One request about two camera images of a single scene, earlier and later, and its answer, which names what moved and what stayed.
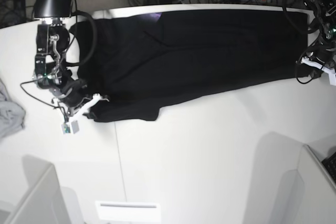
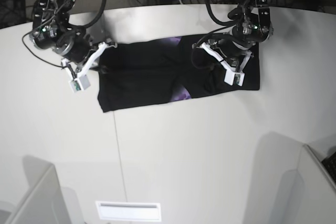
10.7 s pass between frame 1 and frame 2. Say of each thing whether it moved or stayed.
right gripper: moved
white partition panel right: stayed
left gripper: moved
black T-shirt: moved
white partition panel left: stayed
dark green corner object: stayed
